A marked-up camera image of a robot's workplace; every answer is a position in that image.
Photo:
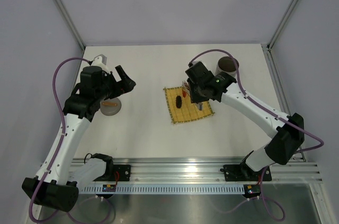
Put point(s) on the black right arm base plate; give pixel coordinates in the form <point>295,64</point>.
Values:
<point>240,173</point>

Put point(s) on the aluminium frame post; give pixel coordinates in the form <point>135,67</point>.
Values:
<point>282,24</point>
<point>70,23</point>

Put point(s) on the right aluminium frame post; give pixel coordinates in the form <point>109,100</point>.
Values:
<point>282,24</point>

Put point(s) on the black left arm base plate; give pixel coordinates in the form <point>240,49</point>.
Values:
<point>118,172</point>

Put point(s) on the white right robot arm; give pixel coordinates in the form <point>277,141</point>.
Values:
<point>285,131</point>

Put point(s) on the bamboo woven tray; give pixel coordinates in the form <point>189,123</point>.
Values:
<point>188,112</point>

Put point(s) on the right small circuit board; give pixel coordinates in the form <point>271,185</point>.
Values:
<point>252,189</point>

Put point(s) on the left aluminium frame post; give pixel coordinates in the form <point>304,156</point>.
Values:
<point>70,23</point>

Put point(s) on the aluminium front rail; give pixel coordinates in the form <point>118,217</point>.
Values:
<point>207,170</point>

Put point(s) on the stainless steel tongs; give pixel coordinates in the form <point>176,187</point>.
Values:
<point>198,105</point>

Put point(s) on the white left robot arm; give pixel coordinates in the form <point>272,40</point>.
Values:
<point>52,185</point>

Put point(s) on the small circuit board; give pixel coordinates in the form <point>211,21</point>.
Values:
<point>109,188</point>
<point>252,189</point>

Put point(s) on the left small circuit board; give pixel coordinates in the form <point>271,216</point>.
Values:
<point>109,188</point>

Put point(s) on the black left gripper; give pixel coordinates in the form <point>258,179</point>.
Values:
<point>123,86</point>

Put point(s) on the grey metal lunch canister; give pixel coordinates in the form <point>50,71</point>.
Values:
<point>226,64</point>

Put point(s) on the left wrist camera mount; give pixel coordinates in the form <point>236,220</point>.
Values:
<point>100,61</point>

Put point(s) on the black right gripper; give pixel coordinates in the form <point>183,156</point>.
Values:
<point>194,97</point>

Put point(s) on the grey canister lid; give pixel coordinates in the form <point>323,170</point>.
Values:
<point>110,106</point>

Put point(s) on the white slotted cable duct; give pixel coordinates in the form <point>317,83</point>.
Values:
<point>162,189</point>

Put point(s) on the black sea cucumber toy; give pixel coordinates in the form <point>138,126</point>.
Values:
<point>178,102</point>

